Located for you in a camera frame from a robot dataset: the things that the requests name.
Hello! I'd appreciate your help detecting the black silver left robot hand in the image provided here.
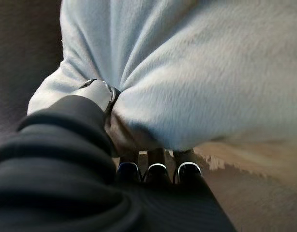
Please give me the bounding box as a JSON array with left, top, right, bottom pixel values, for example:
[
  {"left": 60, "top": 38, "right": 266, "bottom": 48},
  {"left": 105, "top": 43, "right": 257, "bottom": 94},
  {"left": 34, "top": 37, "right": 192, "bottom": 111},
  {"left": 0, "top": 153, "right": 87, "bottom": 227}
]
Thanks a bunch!
[{"left": 0, "top": 78, "right": 237, "bottom": 232}]

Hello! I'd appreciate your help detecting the white fringed cushion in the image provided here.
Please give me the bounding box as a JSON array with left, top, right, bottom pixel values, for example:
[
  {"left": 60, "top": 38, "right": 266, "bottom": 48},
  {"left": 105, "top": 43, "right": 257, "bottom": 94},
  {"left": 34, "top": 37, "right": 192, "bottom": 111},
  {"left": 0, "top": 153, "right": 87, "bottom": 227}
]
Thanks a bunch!
[{"left": 26, "top": 0, "right": 297, "bottom": 175}]

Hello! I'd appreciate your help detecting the grey fabric armchair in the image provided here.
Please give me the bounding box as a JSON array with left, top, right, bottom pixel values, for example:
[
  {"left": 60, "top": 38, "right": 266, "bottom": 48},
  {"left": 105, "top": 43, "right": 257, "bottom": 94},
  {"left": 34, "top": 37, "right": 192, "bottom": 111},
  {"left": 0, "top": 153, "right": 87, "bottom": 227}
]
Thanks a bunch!
[{"left": 0, "top": 0, "right": 65, "bottom": 136}]

